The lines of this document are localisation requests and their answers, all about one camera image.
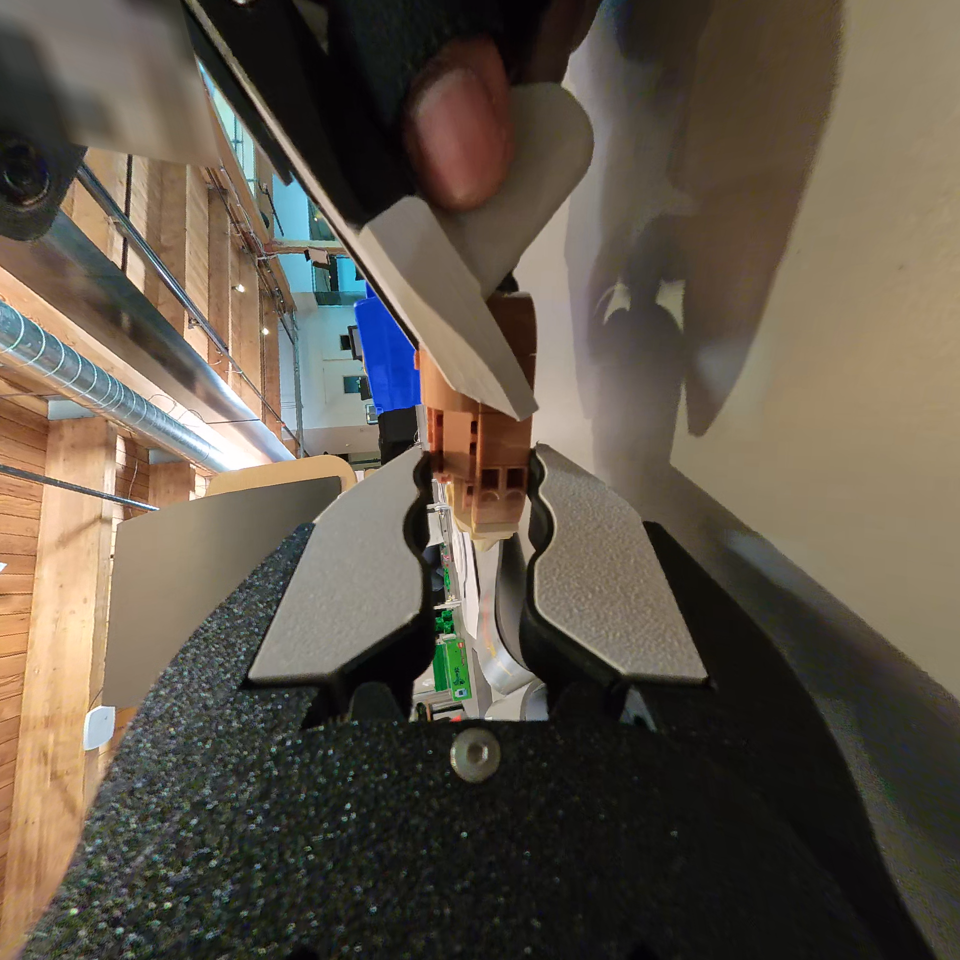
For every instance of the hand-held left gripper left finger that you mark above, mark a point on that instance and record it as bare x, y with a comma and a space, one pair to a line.
352, 585

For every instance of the brown brick toy head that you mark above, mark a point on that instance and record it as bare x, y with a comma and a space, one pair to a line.
480, 457

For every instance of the person's right hand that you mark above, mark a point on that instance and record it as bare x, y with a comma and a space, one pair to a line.
457, 127

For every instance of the small white box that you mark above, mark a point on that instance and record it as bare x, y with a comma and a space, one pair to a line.
97, 727

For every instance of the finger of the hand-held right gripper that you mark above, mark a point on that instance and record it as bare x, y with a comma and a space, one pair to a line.
127, 75
450, 315

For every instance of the blue plastic bin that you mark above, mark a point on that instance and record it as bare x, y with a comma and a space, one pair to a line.
386, 352

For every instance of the grey desk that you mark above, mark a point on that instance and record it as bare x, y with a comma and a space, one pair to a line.
862, 375

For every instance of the spiral metal duct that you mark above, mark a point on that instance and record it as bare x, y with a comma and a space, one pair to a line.
75, 360

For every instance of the wooden back chair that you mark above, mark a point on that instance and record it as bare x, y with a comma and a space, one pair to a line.
300, 469

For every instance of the grey flat panel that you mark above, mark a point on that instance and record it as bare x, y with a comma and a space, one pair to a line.
202, 577

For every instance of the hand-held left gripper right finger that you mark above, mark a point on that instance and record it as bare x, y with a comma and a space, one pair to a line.
607, 592

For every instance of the smooth grey pipe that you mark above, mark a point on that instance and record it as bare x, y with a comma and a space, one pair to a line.
150, 330

